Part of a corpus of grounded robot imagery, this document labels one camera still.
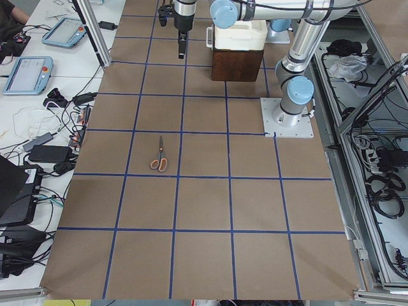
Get aluminium frame post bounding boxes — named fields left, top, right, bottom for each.
left=73, top=0, right=112, bottom=69

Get black laptop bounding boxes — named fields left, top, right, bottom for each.
left=1, top=157, right=43, bottom=227

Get upper blue teach pendant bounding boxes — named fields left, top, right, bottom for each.
left=41, top=17, right=86, bottom=48

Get dark wooden drawer cabinet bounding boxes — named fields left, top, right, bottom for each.
left=211, top=49, right=264, bottom=82

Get orange grey scissors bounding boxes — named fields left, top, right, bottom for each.
left=149, top=136, right=168, bottom=173

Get white crumpled cloth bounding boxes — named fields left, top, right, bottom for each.
left=328, top=55, right=367, bottom=82

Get blue teach pendant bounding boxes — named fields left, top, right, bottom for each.
left=41, top=17, right=86, bottom=48
left=3, top=56, right=54, bottom=96

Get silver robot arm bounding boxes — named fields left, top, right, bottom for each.
left=174, top=0, right=196, bottom=59
left=210, top=1, right=362, bottom=127

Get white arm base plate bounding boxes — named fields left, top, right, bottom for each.
left=260, top=98, right=314, bottom=138

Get lower blue teach pendant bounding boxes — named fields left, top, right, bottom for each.
left=3, top=56, right=54, bottom=96

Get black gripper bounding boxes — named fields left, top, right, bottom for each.
left=174, top=12, right=194, bottom=59

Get black power adapter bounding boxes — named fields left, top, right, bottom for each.
left=28, top=145, right=72, bottom=163

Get cream plastic tray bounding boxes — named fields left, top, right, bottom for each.
left=214, top=20, right=268, bottom=51

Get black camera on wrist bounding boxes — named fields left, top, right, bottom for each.
left=157, top=4, right=174, bottom=27

